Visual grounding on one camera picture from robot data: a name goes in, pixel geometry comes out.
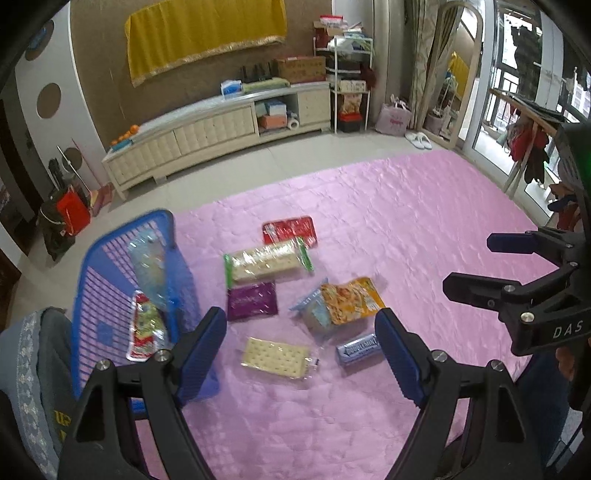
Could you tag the white paper roll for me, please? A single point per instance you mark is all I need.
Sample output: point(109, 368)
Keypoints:
point(293, 122)

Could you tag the arched standing mirror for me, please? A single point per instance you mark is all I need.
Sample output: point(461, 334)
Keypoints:
point(457, 78)

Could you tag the white metal rack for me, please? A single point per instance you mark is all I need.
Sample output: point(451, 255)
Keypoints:
point(351, 92)

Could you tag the clear pale blue snack packet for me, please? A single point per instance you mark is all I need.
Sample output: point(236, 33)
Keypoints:
point(147, 267)
point(310, 314)

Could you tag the person's right hand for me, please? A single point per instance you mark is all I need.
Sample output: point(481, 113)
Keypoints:
point(568, 360)

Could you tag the orange snack bag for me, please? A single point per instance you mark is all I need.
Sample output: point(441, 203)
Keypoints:
point(349, 104)

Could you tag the green-edged cracker packet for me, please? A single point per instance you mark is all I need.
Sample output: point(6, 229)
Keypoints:
point(265, 261)

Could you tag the yellow cloth cover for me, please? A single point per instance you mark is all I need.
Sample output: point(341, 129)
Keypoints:
point(203, 32)

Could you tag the blue plastic basket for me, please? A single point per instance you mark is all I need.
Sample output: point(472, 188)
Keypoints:
point(184, 281)

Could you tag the green folded cloth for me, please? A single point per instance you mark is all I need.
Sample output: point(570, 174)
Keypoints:
point(265, 85)

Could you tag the person's right forearm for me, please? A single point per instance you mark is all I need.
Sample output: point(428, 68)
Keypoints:
point(540, 397)

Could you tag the grey embroidered chair cover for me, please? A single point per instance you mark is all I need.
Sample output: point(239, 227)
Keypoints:
point(27, 369)

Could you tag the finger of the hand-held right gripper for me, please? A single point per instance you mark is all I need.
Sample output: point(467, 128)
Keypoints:
point(475, 288)
point(508, 242)

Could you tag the broom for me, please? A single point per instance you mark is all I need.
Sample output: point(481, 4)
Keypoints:
point(100, 196)

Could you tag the clear square cracker packet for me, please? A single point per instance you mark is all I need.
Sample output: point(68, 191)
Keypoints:
point(274, 356)

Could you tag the blue silver candy packet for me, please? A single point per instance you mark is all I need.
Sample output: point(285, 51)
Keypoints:
point(359, 349)

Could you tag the red snack packet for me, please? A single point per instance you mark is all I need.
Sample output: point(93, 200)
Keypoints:
point(291, 230)

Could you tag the pink bag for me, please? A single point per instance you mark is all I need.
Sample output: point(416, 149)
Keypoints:
point(392, 119)

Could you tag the silver standing air conditioner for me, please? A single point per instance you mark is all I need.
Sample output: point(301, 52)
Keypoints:
point(390, 50)

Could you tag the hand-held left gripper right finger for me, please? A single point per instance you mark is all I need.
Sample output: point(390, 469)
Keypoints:
point(399, 360)

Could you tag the black bag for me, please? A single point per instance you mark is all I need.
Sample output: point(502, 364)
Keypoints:
point(53, 235)

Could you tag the wooden drying rack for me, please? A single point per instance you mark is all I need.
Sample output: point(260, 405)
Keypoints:
point(521, 104)

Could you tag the black garment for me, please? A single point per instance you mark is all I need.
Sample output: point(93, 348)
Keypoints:
point(538, 164)

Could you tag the red white snack pouch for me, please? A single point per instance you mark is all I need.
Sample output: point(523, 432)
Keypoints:
point(145, 327)

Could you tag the cream TV cabinet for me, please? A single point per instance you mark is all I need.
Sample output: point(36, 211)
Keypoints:
point(207, 134)

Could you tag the purple snack packet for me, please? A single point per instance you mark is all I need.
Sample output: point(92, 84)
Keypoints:
point(251, 301)

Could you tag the red black crate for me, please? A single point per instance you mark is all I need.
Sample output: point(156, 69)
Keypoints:
point(349, 123)

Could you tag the pink quilted blanket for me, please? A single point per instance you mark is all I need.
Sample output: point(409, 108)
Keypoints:
point(415, 207)

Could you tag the red white box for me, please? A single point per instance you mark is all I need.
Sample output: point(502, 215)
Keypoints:
point(332, 21)

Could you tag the orange box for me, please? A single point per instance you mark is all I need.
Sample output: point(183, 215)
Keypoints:
point(272, 121)

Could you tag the cardboard box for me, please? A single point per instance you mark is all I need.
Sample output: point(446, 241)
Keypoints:
point(300, 68)

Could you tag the yellow snack packet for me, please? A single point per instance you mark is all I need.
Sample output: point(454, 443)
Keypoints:
point(353, 300)

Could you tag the black router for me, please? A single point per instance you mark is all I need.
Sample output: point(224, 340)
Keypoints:
point(256, 74)

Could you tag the red garment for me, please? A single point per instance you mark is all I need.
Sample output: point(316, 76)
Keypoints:
point(521, 138)

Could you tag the pale blue box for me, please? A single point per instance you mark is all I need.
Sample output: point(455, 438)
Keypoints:
point(275, 108)

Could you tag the red shopping bag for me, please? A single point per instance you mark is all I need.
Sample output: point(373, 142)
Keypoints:
point(71, 210)

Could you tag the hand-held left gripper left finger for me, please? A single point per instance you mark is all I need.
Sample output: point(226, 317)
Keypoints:
point(203, 355)

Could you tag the blue tissue box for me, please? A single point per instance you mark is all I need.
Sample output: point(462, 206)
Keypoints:
point(231, 87)

